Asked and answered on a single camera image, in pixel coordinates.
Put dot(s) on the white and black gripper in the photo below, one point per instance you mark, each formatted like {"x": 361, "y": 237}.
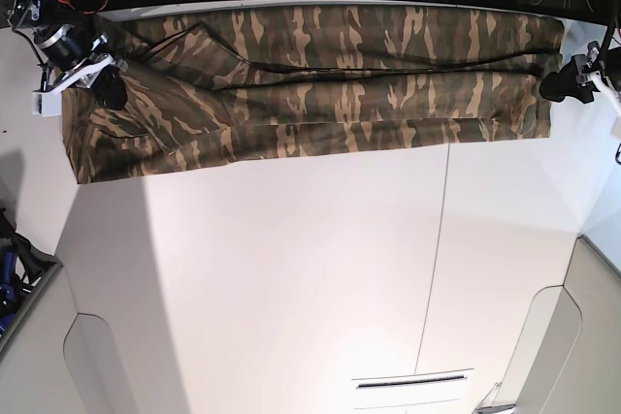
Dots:
{"x": 76, "y": 60}
{"x": 596, "y": 71}

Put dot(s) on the camouflage T-shirt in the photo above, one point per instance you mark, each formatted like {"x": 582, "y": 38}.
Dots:
{"x": 214, "y": 88}

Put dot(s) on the blue and black equipment pile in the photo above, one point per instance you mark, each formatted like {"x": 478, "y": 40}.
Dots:
{"x": 22, "y": 267}

